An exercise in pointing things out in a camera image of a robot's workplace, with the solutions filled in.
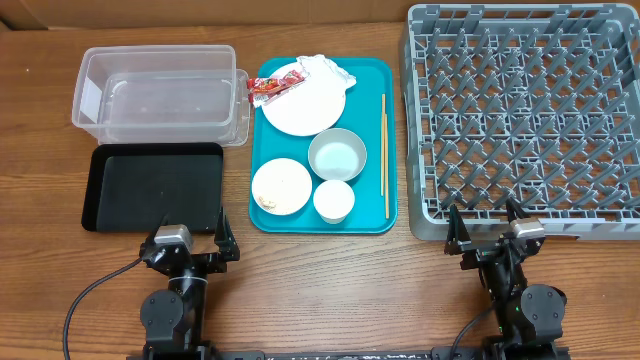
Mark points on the teal serving tray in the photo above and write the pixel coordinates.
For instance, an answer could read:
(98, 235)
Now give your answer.
(361, 115)

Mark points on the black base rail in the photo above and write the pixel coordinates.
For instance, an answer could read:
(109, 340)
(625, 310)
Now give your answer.
(436, 353)

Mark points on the clear plastic bin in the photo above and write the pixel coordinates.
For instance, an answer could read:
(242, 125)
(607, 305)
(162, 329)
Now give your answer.
(162, 94)

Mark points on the white napkin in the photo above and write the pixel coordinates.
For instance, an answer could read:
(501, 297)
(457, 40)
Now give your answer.
(326, 73)

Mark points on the red snack wrapper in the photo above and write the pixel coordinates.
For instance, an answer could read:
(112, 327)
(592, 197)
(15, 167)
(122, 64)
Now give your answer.
(263, 90)

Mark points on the white cup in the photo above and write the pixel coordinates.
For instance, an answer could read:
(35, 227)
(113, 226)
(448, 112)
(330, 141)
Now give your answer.
(333, 200)

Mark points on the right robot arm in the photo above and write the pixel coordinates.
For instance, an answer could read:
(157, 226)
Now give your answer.
(529, 317)

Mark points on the black tray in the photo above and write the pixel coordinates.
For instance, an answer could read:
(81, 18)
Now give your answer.
(134, 187)

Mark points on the wooden chopstick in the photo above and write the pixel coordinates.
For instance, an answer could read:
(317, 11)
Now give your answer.
(382, 143)
(386, 192)

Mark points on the small white plate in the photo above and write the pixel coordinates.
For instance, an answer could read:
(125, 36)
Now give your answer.
(281, 186)

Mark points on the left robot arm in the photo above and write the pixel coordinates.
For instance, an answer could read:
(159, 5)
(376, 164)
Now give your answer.
(173, 317)

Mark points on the grey dish rack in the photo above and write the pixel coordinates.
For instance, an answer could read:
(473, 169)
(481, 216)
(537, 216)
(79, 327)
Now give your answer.
(536, 103)

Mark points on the grey bowl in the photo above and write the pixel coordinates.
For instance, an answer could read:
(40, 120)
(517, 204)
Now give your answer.
(337, 154)

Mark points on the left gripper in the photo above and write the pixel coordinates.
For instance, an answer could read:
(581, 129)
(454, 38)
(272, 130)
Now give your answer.
(224, 239)

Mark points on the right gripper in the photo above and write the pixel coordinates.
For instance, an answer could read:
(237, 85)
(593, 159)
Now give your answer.
(479, 253)

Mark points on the large white plate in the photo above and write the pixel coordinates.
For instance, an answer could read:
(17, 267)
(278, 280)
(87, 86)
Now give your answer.
(306, 110)

